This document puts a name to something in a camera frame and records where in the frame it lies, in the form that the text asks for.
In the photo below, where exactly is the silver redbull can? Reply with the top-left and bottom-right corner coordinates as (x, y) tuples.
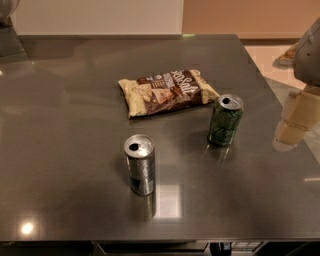
(124, 134), (155, 196)

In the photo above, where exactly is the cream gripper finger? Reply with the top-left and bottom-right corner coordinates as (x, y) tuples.
(273, 85), (320, 152)

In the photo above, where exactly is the green soda can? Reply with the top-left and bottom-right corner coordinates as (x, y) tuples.
(208, 94), (244, 146)

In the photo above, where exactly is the sea salt chips bag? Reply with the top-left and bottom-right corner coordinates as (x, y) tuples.
(118, 70), (219, 118)

